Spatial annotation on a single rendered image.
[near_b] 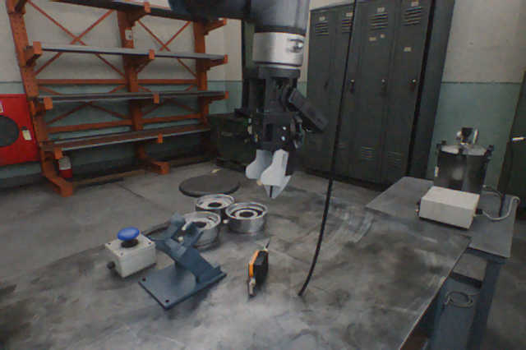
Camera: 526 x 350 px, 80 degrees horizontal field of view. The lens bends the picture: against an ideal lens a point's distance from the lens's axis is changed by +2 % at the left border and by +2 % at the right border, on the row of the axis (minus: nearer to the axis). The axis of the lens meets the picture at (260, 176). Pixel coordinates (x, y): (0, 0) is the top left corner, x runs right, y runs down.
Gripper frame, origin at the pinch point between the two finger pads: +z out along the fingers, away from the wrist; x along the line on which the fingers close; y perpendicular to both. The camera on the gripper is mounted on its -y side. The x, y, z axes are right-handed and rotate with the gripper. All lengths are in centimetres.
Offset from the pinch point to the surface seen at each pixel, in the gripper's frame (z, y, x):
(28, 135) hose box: 62, 0, -372
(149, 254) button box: 16.6, 15.4, -17.9
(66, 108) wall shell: 36, -43, -399
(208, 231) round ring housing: 15.1, 2.4, -17.2
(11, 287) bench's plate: 21, 37, -27
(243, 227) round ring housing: 16.1, -6.6, -15.9
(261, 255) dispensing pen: 13.4, 0.8, -1.2
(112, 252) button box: 15.6, 21.4, -20.9
